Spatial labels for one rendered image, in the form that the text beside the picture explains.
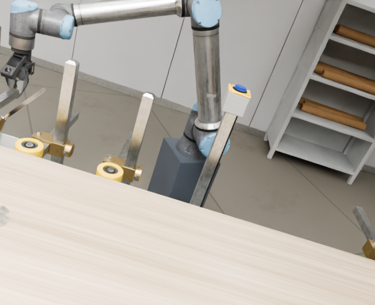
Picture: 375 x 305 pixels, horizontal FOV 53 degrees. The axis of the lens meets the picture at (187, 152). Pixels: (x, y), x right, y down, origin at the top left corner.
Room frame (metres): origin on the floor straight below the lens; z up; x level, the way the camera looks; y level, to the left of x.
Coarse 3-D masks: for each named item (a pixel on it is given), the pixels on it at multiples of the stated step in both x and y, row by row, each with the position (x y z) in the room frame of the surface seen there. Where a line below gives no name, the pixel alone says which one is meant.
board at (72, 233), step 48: (0, 192) 0.70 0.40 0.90; (48, 192) 0.76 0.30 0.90; (96, 192) 0.82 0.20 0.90; (144, 192) 0.90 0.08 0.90; (0, 240) 0.56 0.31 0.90; (48, 240) 0.61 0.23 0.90; (96, 240) 0.65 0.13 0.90; (144, 240) 0.71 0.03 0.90; (192, 240) 0.77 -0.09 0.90; (240, 240) 0.83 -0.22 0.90; (288, 240) 0.91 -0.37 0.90; (0, 288) 0.46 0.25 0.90; (48, 288) 0.49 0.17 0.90; (96, 288) 0.53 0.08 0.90; (144, 288) 0.57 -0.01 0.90; (192, 288) 0.61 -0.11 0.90; (240, 288) 0.66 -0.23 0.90; (288, 288) 0.72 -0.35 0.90; (336, 288) 0.78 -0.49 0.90
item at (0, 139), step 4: (0, 136) 1.08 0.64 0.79; (4, 136) 1.09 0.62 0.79; (8, 136) 1.09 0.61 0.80; (0, 140) 1.08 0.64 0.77; (4, 140) 1.09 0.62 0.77; (8, 140) 1.09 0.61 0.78; (12, 140) 1.09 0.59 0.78; (16, 140) 1.09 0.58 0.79; (0, 144) 1.08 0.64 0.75; (4, 144) 1.09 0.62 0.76; (8, 144) 1.09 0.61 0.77; (12, 144) 1.09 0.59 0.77; (12, 148) 1.09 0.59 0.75
